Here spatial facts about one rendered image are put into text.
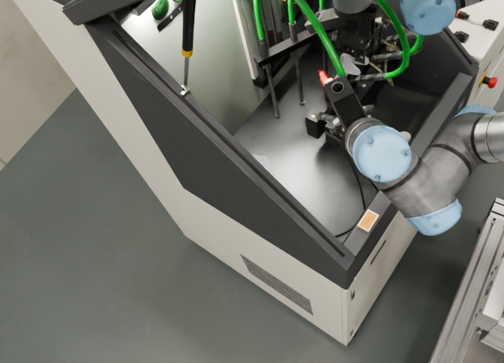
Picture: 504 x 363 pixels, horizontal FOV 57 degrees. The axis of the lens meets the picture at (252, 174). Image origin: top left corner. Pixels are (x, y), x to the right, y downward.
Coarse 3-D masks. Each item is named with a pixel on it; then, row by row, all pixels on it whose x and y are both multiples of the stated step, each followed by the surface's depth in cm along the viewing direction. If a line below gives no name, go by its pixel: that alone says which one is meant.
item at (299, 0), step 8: (256, 0) 108; (296, 0) 88; (256, 8) 110; (304, 8) 87; (256, 16) 113; (312, 16) 87; (256, 24) 116; (312, 24) 87; (320, 24) 87; (320, 32) 87; (264, 40) 120; (328, 40) 87; (328, 48) 87; (336, 56) 87; (336, 64) 88; (344, 72) 89
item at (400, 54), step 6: (324, 0) 119; (324, 6) 121; (420, 36) 108; (420, 42) 110; (414, 48) 112; (384, 54) 121; (390, 54) 119; (396, 54) 117; (402, 54) 116; (372, 60) 124; (378, 60) 123; (384, 60) 121
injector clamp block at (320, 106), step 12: (396, 60) 136; (372, 72) 131; (384, 72) 132; (360, 84) 130; (372, 84) 129; (384, 84) 138; (324, 96) 130; (360, 96) 128; (372, 96) 133; (312, 108) 128; (324, 108) 128; (312, 120) 126; (312, 132) 131; (336, 144) 128
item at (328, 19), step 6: (318, 12) 102; (324, 12) 100; (330, 12) 98; (318, 18) 100; (324, 18) 98; (330, 18) 96; (336, 18) 94; (306, 24) 101; (324, 24) 98; (330, 24) 97; (336, 24) 96; (342, 24) 95; (312, 30) 101
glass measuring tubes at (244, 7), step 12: (240, 0) 117; (252, 0) 119; (264, 0) 122; (276, 0) 126; (240, 12) 119; (252, 12) 124; (264, 12) 126; (276, 12) 129; (240, 24) 122; (252, 24) 122; (264, 24) 131; (276, 24) 133; (252, 36) 125; (276, 36) 137; (252, 48) 130; (252, 60) 134; (276, 60) 141; (288, 60) 145; (252, 72) 138; (264, 72) 141; (276, 72) 143; (264, 84) 140
